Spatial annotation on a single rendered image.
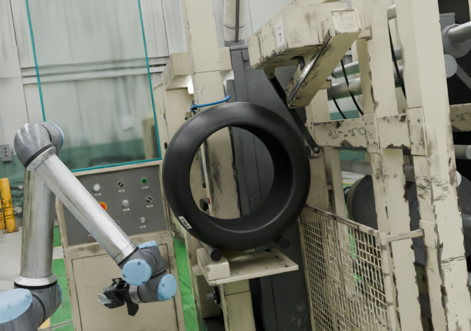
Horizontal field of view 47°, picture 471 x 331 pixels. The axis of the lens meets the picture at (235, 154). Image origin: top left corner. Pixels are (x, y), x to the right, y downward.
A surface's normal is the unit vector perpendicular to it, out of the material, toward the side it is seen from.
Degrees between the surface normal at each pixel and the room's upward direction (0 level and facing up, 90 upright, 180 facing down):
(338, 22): 72
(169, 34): 90
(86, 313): 90
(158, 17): 90
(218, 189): 90
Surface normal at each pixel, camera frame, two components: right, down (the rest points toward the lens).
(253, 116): 0.22, -0.15
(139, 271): 0.00, 0.16
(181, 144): -0.50, -0.34
